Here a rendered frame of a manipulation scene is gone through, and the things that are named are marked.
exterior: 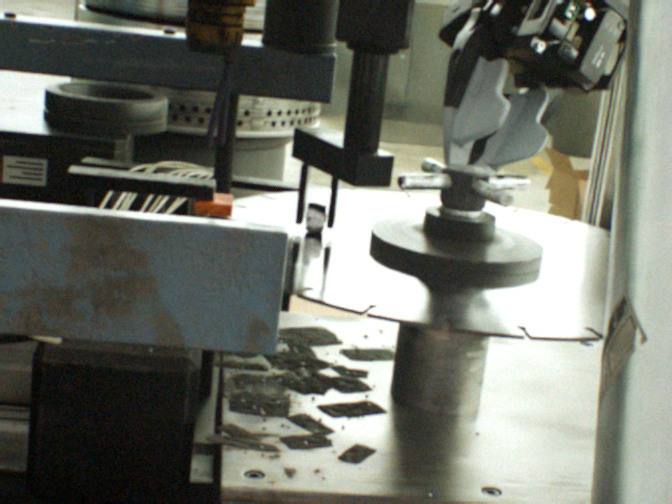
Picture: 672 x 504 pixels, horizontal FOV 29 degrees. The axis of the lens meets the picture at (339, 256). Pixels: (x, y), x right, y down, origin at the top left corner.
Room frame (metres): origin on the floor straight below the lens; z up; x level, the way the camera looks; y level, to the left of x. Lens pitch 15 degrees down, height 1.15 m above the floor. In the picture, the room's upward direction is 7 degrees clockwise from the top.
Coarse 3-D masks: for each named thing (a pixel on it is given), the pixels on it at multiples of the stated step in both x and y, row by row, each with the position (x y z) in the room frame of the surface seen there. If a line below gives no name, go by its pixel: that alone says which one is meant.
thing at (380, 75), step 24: (360, 72) 0.75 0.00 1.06; (384, 72) 0.76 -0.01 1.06; (360, 96) 0.75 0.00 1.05; (384, 96) 0.76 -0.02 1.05; (360, 120) 0.75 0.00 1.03; (312, 144) 0.79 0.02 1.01; (336, 144) 0.77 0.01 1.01; (360, 144) 0.75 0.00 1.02; (336, 168) 0.76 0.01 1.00; (360, 168) 0.74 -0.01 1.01; (384, 168) 0.75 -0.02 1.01; (336, 192) 0.79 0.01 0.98; (336, 216) 0.81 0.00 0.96
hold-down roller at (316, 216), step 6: (312, 204) 0.80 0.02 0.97; (318, 204) 0.80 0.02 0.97; (324, 204) 0.80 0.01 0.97; (312, 210) 0.79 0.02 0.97; (318, 210) 0.79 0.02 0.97; (324, 210) 0.80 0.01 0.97; (306, 216) 0.79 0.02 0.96; (312, 216) 0.79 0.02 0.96; (318, 216) 0.79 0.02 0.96; (324, 216) 0.79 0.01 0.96; (306, 222) 0.79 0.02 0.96; (312, 222) 0.79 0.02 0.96; (318, 222) 0.79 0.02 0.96; (324, 222) 0.80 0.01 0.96; (306, 228) 0.80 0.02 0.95; (312, 228) 0.79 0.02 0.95; (318, 228) 0.79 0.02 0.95; (324, 228) 0.80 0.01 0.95
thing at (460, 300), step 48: (288, 192) 0.91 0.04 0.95; (384, 192) 0.95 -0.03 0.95; (288, 240) 0.77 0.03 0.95; (336, 240) 0.79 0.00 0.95; (576, 240) 0.87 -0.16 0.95; (288, 288) 0.67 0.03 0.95; (336, 288) 0.68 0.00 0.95; (384, 288) 0.69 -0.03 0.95; (432, 288) 0.70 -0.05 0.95; (480, 288) 0.71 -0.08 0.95; (528, 288) 0.73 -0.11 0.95; (576, 288) 0.74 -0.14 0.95; (528, 336) 0.64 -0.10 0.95; (576, 336) 0.64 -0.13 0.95
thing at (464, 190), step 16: (400, 176) 0.77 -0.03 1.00; (416, 176) 0.78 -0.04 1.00; (432, 176) 0.78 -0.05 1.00; (448, 176) 0.79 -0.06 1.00; (464, 176) 0.78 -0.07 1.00; (480, 176) 0.79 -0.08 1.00; (496, 176) 0.81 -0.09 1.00; (512, 176) 0.81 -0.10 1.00; (448, 192) 0.79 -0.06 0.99; (464, 192) 0.78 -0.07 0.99; (480, 192) 0.77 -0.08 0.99; (496, 192) 0.76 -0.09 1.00; (448, 208) 0.79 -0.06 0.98; (464, 208) 0.78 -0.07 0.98; (480, 208) 0.79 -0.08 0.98
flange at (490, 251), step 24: (408, 216) 0.84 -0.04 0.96; (432, 216) 0.78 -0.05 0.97; (384, 240) 0.77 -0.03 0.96; (408, 240) 0.77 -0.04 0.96; (432, 240) 0.77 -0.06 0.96; (456, 240) 0.77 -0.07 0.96; (480, 240) 0.78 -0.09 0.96; (504, 240) 0.79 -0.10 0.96; (528, 240) 0.81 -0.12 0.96; (432, 264) 0.74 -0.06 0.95; (456, 264) 0.74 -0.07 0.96; (480, 264) 0.74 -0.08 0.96; (504, 264) 0.75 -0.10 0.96; (528, 264) 0.76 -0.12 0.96
